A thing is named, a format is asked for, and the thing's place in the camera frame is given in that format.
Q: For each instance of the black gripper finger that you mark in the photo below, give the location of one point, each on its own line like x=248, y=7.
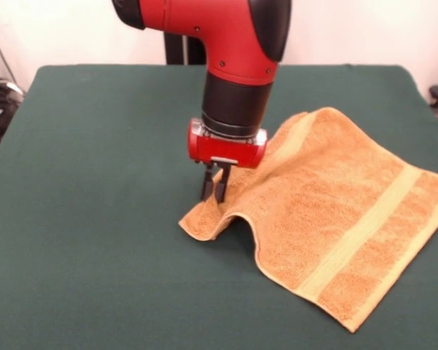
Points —
x=207, y=186
x=221, y=191

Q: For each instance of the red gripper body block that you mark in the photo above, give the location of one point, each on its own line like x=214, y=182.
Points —
x=226, y=151

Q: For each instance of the tan terry towel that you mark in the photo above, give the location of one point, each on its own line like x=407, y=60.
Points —
x=314, y=204

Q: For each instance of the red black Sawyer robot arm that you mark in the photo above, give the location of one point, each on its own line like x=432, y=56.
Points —
x=237, y=54

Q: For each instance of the dark green table cloth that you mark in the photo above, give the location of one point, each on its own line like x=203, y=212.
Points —
x=95, y=200

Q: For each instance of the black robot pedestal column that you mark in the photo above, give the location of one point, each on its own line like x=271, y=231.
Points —
x=175, y=51

